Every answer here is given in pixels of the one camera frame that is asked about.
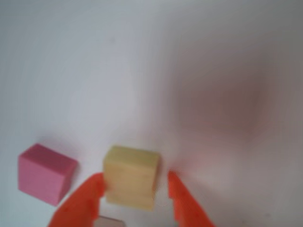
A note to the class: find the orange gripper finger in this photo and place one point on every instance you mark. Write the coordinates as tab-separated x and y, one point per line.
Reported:
78	203
189	208

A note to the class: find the yellow cuboid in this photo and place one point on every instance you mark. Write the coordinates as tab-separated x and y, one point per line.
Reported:
130	177

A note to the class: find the pink cuboid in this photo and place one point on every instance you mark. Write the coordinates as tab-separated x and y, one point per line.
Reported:
42	172

